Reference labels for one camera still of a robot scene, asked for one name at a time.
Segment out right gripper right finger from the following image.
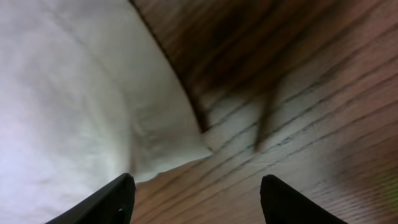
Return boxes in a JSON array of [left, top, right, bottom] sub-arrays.
[[260, 175, 346, 224]]

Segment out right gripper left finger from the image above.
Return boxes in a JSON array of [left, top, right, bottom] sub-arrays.
[[47, 173, 136, 224]]

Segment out beige khaki shorts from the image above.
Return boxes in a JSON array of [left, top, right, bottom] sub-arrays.
[[1, 0, 211, 223]]

